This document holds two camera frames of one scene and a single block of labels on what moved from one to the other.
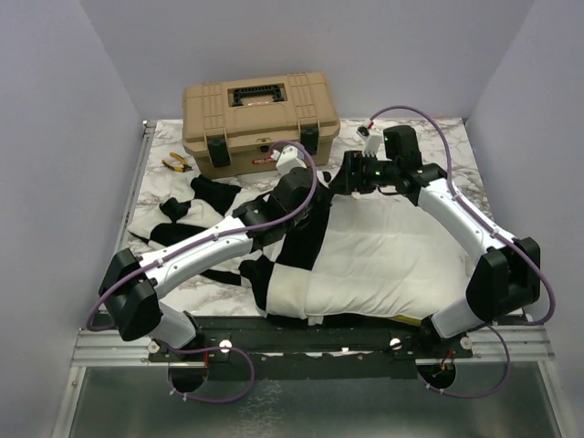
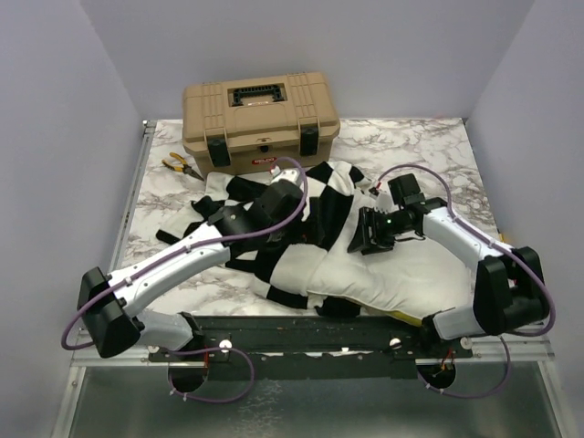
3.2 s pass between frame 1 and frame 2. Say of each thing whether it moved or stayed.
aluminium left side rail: stayed
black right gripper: moved
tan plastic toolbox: stayed
